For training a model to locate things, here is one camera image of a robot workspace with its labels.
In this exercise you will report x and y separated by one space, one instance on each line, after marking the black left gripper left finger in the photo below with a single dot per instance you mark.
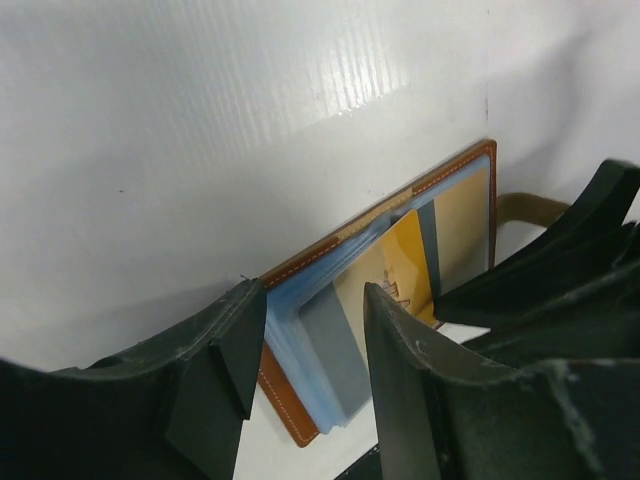
169 407

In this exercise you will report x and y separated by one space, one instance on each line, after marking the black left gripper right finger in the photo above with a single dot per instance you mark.
559 400

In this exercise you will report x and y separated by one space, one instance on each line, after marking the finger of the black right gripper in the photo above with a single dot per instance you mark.
573 292

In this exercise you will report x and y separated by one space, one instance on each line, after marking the gold card pocket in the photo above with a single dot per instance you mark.
397 262
454 218

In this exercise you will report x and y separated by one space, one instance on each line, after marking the brown leather card holder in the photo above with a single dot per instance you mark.
314 368

